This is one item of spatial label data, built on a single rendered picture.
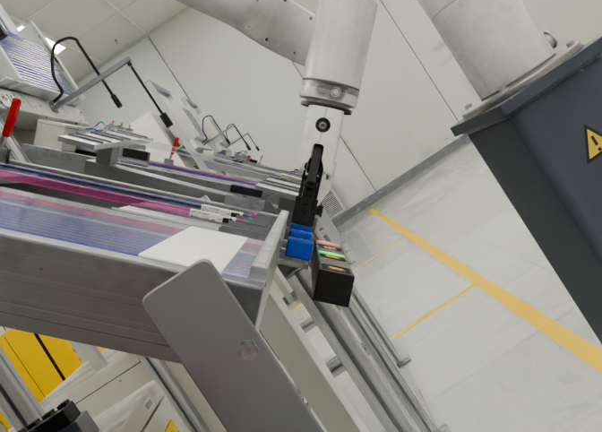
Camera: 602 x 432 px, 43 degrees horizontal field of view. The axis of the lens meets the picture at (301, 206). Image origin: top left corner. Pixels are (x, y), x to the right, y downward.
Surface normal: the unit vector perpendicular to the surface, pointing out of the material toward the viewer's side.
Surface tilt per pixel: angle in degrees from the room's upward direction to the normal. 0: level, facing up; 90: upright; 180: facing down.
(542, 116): 90
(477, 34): 90
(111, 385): 90
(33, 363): 90
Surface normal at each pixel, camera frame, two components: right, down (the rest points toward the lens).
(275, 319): -0.12, 0.12
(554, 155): 0.17, -0.06
